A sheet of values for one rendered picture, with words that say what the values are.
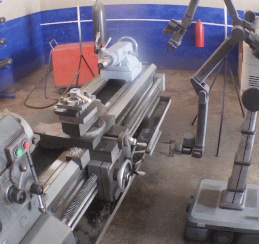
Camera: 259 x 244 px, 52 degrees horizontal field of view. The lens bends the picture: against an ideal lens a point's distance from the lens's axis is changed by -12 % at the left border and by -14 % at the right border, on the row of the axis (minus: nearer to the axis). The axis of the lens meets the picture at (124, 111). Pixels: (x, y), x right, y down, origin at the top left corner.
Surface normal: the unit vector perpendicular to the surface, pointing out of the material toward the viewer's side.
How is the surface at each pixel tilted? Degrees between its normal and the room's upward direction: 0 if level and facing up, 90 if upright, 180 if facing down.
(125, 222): 0
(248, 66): 90
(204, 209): 0
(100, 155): 90
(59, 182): 36
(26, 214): 90
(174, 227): 0
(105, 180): 90
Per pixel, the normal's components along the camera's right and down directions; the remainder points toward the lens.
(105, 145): -0.05, -0.90
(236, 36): -0.38, 0.43
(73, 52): 0.02, 0.44
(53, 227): 0.46, -0.71
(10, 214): 0.95, 0.10
